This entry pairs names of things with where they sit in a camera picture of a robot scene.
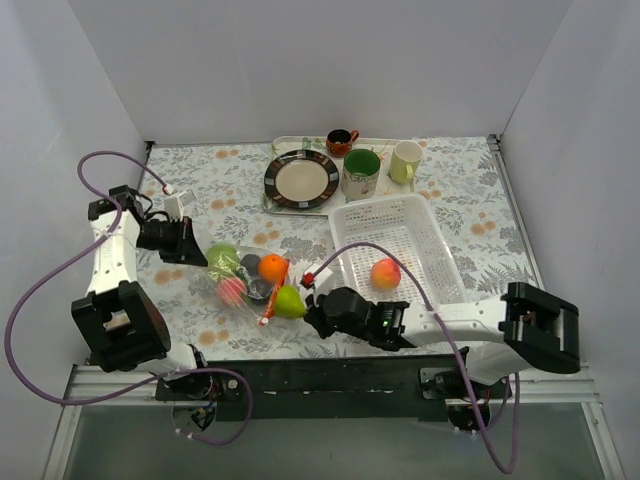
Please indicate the fake peach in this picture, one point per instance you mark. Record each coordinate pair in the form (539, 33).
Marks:
(231, 291)
(385, 275)

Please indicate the floral mug green inside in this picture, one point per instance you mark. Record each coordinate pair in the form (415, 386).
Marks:
(361, 168)

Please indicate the dark purple fake fruit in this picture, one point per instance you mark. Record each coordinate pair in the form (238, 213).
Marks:
(250, 263)

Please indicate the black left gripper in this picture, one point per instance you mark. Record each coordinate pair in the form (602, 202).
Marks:
(185, 240)

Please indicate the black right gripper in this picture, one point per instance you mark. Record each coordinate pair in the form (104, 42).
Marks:
(318, 310)

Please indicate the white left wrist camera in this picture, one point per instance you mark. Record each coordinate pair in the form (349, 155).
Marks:
(175, 203)

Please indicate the small brown cup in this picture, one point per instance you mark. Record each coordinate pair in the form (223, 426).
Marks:
(339, 142)

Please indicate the dark rimmed beige plate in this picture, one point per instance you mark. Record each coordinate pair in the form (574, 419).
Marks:
(301, 179)

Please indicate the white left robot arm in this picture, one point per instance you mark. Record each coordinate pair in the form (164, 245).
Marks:
(122, 327)

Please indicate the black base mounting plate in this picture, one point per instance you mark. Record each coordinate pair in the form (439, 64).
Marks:
(415, 387)

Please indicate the aluminium frame rail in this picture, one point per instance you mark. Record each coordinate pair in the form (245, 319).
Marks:
(536, 387)

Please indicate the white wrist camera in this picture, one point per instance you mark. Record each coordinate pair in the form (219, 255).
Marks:
(322, 281)
(175, 203)

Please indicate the floral serving tray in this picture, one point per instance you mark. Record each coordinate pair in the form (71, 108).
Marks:
(285, 144)

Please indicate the floral tablecloth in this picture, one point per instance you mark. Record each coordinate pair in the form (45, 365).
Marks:
(459, 177)

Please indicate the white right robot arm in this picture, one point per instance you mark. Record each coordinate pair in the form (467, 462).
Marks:
(524, 328)

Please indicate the green fake cabbage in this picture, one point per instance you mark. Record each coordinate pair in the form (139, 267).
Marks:
(223, 259)

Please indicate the white plastic basket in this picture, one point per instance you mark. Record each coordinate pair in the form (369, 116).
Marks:
(404, 226)

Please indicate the clear zip top bag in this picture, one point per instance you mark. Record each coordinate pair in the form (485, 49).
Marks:
(244, 281)

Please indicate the green fake pear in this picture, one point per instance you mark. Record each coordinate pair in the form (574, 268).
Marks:
(288, 303)

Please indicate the orange fake fruit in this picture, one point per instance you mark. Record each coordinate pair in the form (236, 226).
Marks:
(272, 268)

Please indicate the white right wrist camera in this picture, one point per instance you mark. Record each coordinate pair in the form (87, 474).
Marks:
(322, 281)

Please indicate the pale yellow mug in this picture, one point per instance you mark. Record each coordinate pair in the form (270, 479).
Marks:
(407, 155)

